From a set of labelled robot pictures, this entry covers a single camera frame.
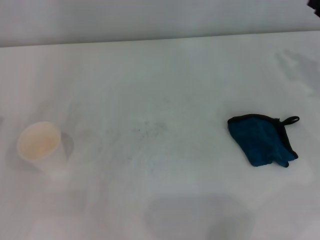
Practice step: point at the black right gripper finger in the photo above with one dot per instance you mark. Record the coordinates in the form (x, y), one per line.
(315, 3)

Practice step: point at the blue rag with black trim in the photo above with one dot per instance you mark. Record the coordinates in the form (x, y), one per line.
(260, 140)

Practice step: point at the white paper cup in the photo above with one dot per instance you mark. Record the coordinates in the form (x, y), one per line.
(37, 142)

